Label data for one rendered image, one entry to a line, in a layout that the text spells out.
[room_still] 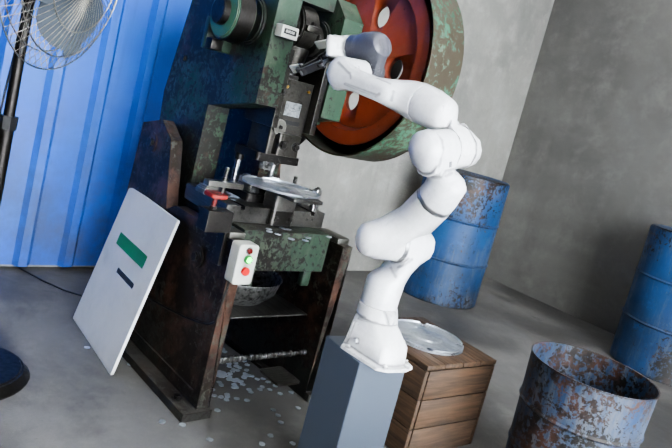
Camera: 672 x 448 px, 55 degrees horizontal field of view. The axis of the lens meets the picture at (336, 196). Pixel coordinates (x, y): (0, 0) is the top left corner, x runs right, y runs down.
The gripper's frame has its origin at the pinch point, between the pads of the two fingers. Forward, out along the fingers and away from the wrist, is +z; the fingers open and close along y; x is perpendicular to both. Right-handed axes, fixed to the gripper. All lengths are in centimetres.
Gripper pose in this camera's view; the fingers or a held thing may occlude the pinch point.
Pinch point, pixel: (306, 56)
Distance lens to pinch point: 223.7
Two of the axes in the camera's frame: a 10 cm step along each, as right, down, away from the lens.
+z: -6.3, -0.7, 7.8
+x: -5.0, -7.3, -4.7
